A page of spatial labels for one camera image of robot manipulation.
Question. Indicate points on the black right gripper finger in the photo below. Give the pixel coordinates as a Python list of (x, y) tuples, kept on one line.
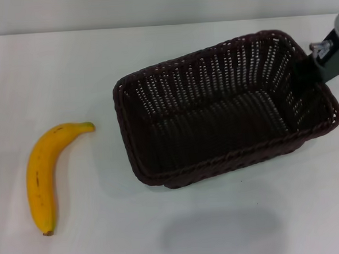
[(305, 68)]

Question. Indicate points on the dark brown woven basket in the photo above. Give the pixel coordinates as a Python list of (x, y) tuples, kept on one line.
[(209, 124)]

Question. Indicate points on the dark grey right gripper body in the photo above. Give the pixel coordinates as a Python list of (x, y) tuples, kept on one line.
[(335, 62)]

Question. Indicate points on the yellow banana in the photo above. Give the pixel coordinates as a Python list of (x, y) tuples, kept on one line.
[(40, 181)]

